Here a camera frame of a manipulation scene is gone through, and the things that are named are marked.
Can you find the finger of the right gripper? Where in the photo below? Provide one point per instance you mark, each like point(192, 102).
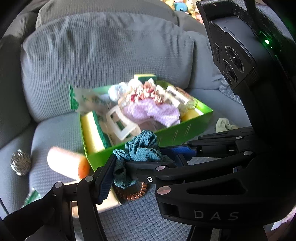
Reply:
point(185, 150)
point(143, 171)

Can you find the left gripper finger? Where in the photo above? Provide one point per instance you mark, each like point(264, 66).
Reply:
point(92, 191)

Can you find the teal scrunchie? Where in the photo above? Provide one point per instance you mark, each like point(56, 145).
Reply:
point(143, 147)

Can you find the tissue pack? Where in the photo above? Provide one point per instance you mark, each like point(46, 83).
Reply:
point(166, 97)
point(182, 96)

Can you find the red patterned scrunchie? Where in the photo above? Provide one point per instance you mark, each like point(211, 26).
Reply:
point(141, 92)

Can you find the clear pink hair claw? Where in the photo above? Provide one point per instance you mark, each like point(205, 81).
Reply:
point(127, 98)

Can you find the orange white foam roll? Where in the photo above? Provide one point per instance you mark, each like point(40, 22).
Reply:
point(70, 164)

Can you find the green cardboard box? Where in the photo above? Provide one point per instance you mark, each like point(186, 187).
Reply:
point(174, 135)

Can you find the yellow sponge flat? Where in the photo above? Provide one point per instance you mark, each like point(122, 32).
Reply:
point(190, 114)

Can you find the green sponge in wrapper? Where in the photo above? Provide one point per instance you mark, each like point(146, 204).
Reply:
point(95, 139)

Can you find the white square hair claw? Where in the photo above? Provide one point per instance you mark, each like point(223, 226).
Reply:
point(120, 126)

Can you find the tissue pack in box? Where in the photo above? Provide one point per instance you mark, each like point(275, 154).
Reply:
point(182, 96)

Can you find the purple mesh bath pouf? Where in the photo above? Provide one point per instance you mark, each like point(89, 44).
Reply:
point(147, 109)

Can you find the pale green scrunchie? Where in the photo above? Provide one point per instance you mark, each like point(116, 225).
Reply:
point(223, 125)

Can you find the cream scrunchie in box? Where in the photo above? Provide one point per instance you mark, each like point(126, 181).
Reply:
point(135, 83)

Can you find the yellow green sponge upright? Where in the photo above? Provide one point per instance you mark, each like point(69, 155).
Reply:
point(145, 77)

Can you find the right blue cushion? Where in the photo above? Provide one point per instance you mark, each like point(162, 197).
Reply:
point(205, 74)

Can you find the green printed plastic bag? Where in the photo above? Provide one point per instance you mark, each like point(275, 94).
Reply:
point(83, 100)

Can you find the large blue back cushion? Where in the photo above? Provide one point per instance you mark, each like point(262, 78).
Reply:
point(96, 49)

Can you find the blue sofa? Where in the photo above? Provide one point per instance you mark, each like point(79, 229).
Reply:
point(42, 205)

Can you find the black camera box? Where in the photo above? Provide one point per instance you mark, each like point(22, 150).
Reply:
point(241, 51)

